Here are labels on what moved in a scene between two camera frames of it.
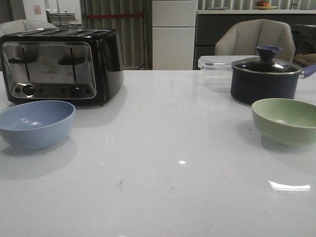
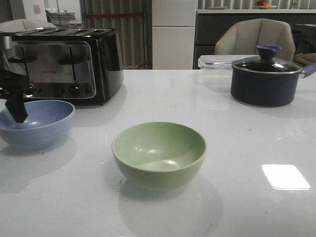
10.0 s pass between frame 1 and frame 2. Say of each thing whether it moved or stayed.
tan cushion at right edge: stayed
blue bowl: stayed
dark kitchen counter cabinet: stayed
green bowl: moved
